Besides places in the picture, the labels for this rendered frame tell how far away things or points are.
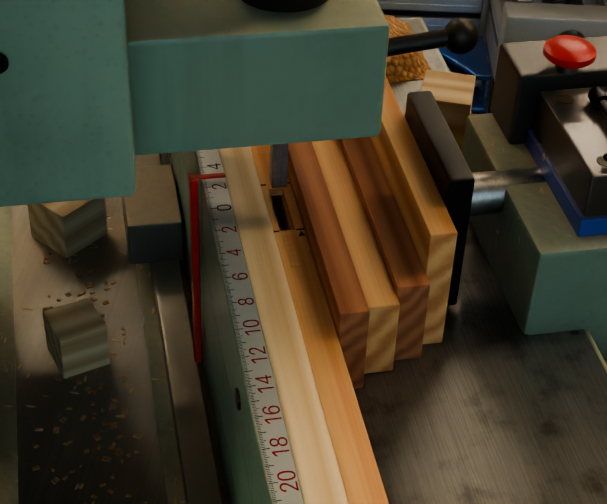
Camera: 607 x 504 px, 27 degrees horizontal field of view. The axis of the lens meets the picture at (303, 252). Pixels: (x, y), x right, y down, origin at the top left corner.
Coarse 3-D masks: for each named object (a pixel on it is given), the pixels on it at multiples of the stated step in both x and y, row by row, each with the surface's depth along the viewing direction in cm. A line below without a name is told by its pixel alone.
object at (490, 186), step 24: (408, 96) 73; (432, 96) 73; (408, 120) 73; (432, 120) 71; (432, 144) 69; (456, 144) 69; (432, 168) 69; (456, 168) 67; (528, 168) 73; (456, 192) 67; (480, 192) 72; (504, 192) 72; (456, 216) 68; (456, 240) 69; (456, 264) 70; (456, 288) 71
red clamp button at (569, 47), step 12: (564, 36) 72; (576, 36) 73; (552, 48) 71; (564, 48) 71; (576, 48) 71; (588, 48) 72; (552, 60) 71; (564, 60) 71; (576, 60) 71; (588, 60) 71
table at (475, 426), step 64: (448, 320) 72; (512, 320) 72; (384, 384) 68; (448, 384) 68; (512, 384) 68; (576, 384) 68; (384, 448) 64; (448, 448) 64; (512, 448) 64; (576, 448) 64
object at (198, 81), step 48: (144, 0) 65; (192, 0) 65; (240, 0) 65; (336, 0) 65; (144, 48) 62; (192, 48) 62; (240, 48) 63; (288, 48) 63; (336, 48) 64; (384, 48) 65; (144, 96) 64; (192, 96) 64; (240, 96) 65; (288, 96) 65; (336, 96) 66; (144, 144) 65; (192, 144) 66; (240, 144) 67
